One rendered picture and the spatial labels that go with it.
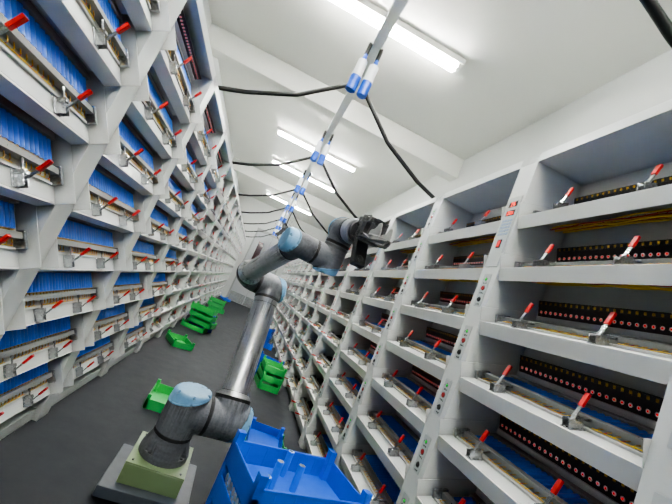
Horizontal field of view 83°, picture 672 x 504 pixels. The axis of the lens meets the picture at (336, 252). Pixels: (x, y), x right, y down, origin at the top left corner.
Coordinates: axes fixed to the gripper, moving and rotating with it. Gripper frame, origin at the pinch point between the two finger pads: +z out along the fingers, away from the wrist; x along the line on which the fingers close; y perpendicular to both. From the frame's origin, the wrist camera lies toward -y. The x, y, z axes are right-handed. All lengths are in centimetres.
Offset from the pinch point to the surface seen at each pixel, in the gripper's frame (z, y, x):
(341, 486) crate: 12, -63, 12
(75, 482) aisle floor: -54, -120, -42
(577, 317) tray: 21, 5, 59
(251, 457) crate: 5, -65, -12
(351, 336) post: -134, -47, 83
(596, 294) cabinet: 21, 14, 61
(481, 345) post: 0, -15, 50
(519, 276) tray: 7.4, 10.4, 45.1
